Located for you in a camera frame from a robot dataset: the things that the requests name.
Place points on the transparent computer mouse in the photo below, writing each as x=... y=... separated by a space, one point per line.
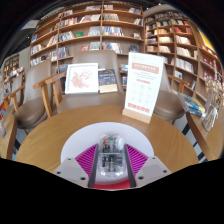
x=111 y=156

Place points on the glass vase pale dried flowers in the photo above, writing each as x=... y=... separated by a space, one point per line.
x=211 y=115

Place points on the wide wooden bookshelf unit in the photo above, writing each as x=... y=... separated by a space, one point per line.
x=90 y=30

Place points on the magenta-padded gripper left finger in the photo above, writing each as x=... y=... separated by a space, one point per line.
x=85 y=161

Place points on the stack of magazines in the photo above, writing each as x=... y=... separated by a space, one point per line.
x=192 y=105

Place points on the white framed floral picture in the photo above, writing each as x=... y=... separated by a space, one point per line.
x=81 y=78

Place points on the dark cover book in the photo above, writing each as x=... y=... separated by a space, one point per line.
x=107 y=78

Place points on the tall wooden bookshelf unit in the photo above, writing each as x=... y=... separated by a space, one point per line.
x=180 y=46

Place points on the distant wooden bookshelf unit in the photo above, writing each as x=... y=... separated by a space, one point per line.
x=11 y=66

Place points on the white sign card wooden base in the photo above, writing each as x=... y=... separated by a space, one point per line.
x=143 y=86

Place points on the white mouse pad red rest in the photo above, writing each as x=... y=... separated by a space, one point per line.
x=80 y=136

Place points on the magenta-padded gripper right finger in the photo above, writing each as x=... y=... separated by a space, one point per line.
x=138 y=161

